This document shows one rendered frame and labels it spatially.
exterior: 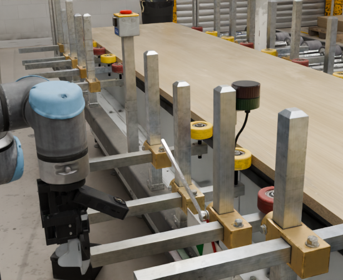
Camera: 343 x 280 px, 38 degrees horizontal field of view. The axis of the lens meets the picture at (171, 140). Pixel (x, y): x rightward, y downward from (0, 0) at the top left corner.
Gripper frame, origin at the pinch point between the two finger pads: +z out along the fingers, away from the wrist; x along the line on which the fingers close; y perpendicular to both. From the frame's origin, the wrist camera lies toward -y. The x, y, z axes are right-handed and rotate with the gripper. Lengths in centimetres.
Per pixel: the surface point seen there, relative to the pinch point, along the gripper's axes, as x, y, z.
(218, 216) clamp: -1.2, -29.4, -4.4
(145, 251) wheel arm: 1.5, -12.0, -1.6
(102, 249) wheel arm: 0.4, -3.4, -3.4
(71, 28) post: -202, -32, -19
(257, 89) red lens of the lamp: -1.3, -37.7, -31.6
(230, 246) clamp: 4.9, -29.2, -0.7
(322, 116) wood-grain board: -44, -85, -7
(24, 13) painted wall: -791, -45, 29
